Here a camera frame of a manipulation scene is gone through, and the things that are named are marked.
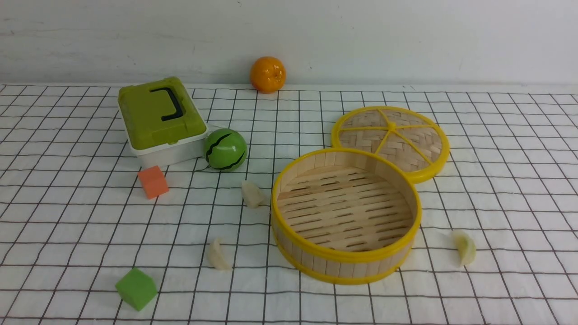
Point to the orange cube block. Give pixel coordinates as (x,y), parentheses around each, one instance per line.
(153,182)

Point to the white black grid tablecloth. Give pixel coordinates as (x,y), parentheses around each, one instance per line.
(75,220)

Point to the orange toy fruit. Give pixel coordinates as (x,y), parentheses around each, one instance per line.
(267,75)

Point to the green watermelon toy ball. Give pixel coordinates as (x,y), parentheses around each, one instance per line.
(225,150)

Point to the bamboo steamer tray yellow rim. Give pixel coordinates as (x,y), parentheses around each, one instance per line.
(344,216)

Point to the green lidded white box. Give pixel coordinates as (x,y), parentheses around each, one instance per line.
(162,124)

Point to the woven bamboo steamer lid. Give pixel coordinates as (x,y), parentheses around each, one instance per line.
(409,140)

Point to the white green-tinted dumpling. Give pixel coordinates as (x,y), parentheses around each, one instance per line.
(465,246)

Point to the green cube block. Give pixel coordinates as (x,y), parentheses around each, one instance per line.
(136,289)

